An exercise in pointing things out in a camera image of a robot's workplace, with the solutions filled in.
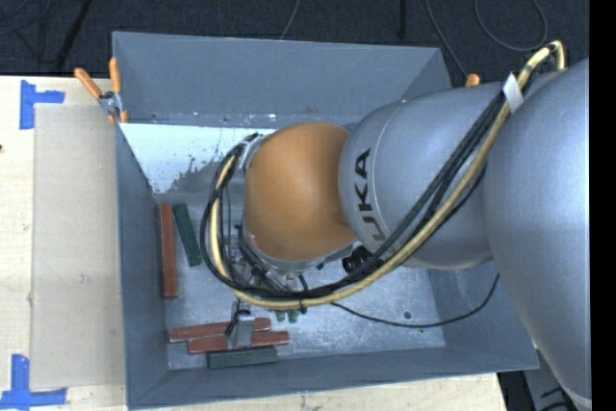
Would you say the black cylinder on white bracket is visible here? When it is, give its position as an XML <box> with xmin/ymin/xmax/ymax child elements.
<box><xmin>341</xmin><ymin>246</ymin><xmax>382</xmax><ymax>276</ymax></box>

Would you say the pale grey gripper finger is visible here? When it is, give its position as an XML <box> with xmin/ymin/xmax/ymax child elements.
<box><xmin>239</xmin><ymin>310</ymin><xmax>257</xmax><ymax>349</ymax></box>
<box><xmin>224</xmin><ymin>313</ymin><xmax>242</xmax><ymax>349</ymax></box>

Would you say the pale wood flat board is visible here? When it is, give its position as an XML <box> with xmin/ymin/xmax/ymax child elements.
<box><xmin>29</xmin><ymin>103</ymin><xmax>127</xmax><ymax>392</ymax></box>

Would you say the red-brown flat block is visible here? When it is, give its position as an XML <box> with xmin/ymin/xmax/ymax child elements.
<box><xmin>167</xmin><ymin>318</ymin><xmax>272</xmax><ymax>344</ymax></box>
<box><xmin>187</xmin><ymin>330</ymin><xmax>292</xmax><ymax>355</ymax></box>
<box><xmin>158</xmin><ymin>202</ymin><xmax>180</xmax><ymax>300</ymax></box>

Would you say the grey metal bin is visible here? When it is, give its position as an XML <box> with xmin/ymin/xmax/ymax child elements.
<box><xmin>111</xmin><ymin>31</ymin><xmax>541</xmax><ymax>411</ymax></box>

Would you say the dark green flat block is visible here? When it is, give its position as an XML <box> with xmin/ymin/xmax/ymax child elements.
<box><xmin>172</xmin><ymin>203</ymin><xmax>204</xmax><ymax>268</ymax></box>
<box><xmin>206</xmin><ymin>346</ymin><xmax>280</xmax><ymax>370</ymax></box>

